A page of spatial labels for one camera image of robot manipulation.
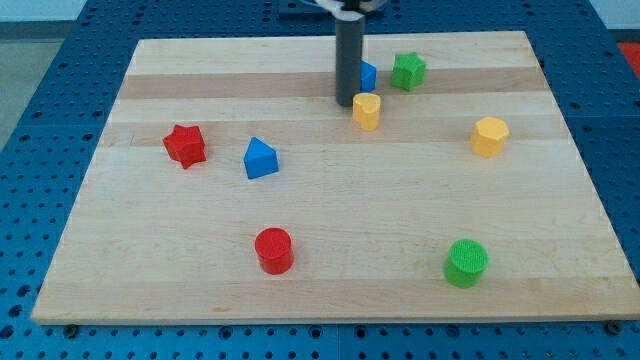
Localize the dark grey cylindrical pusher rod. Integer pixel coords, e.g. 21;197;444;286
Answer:
334;9;365;107

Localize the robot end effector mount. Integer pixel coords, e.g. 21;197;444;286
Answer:
315;0;387;13

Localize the blue triangle block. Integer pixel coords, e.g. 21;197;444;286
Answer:
243;137;279;179

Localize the yellow heart block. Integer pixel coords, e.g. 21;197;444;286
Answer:
352;93;382;131

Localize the blue cube block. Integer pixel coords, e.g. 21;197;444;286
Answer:
360;61;377;93

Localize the green star block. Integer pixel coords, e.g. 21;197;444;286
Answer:
391;52;426;92

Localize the yellow hexagon block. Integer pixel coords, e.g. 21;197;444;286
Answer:
470;117;510;158

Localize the wooden board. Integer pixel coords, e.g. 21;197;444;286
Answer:
32;31;639;325

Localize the red star block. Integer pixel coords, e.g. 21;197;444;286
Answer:
162;125;207;169

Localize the red cylinder block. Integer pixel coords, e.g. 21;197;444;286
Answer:
254;227;294;275

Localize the green cylinder block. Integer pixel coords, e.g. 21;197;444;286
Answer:
443;239;489;288

